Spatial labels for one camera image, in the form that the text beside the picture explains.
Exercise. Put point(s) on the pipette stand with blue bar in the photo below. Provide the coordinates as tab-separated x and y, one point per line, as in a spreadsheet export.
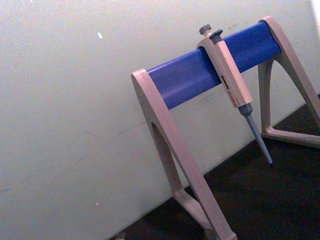
185	80

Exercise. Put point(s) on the grey pipette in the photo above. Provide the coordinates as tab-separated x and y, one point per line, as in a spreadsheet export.
231	75

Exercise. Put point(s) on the black table cloth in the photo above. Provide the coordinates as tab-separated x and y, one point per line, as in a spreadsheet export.
262	200

